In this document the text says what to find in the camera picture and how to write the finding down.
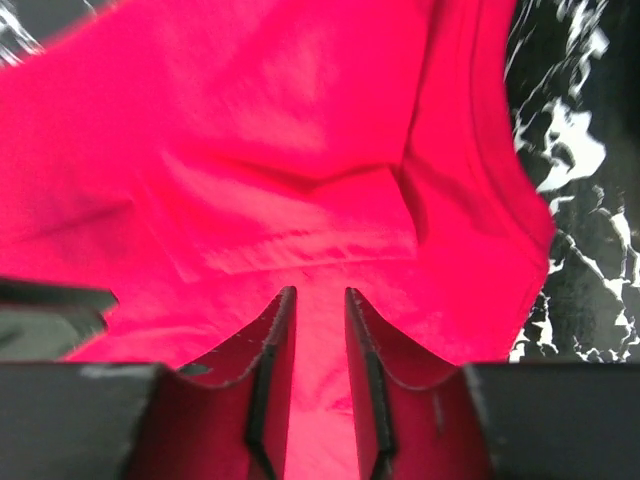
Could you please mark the black marbled table mat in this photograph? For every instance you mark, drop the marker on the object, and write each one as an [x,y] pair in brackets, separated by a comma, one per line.
[564,78]

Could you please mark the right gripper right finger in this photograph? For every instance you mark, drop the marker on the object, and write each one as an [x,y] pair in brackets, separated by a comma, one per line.
[407,402]

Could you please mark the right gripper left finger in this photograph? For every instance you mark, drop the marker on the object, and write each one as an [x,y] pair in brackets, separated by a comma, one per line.
[243,400]

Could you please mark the red t-shirt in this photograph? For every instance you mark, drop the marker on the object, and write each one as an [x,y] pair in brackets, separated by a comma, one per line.
[194,157]

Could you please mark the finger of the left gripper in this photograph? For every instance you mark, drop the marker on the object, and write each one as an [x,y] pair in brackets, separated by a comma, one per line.
[46,322]

